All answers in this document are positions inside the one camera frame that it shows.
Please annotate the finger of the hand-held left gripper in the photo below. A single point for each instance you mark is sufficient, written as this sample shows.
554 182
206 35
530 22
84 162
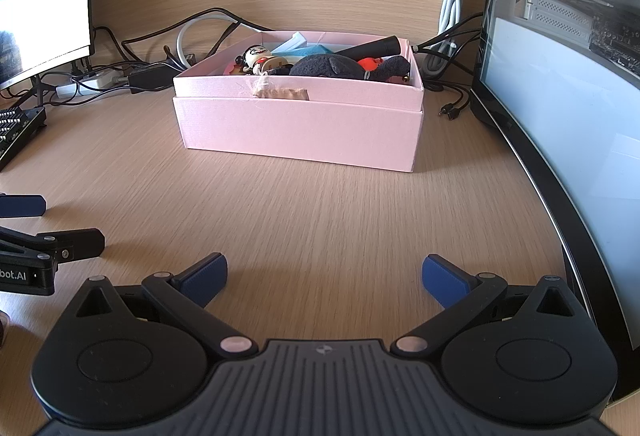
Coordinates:
75 243
20 206

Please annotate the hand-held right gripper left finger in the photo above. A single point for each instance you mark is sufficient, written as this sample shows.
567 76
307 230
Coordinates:
202 278

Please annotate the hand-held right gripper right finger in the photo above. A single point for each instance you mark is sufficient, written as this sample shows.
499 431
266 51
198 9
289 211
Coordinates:
442 281

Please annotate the pink cardboard box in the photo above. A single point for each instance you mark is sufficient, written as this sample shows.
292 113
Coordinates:
300 131

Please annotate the red hooded doll figure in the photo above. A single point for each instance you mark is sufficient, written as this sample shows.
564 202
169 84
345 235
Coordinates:
257 56

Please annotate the orange translucent plastic toy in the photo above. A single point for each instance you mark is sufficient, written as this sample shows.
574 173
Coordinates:
368 63

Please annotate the black plush toy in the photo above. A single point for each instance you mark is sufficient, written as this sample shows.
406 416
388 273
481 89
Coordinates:
320 66

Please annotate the blue wet wipes pack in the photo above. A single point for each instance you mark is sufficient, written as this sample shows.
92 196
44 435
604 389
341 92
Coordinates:
312 50

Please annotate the wooden desktop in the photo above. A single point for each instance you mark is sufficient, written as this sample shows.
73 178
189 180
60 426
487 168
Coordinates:
300 216

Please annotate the black keyboard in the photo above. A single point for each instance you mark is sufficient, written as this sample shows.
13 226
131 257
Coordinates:
20 131

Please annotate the white power strip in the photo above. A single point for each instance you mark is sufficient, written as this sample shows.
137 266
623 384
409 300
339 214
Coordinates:
95 81

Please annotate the black power adapter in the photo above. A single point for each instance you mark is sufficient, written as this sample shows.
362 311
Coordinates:
150 78

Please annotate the glass sided computer case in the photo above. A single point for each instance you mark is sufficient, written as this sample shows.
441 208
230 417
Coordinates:
550 91

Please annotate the black cylindrical tube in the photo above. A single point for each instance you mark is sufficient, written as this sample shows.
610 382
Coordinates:
375 47

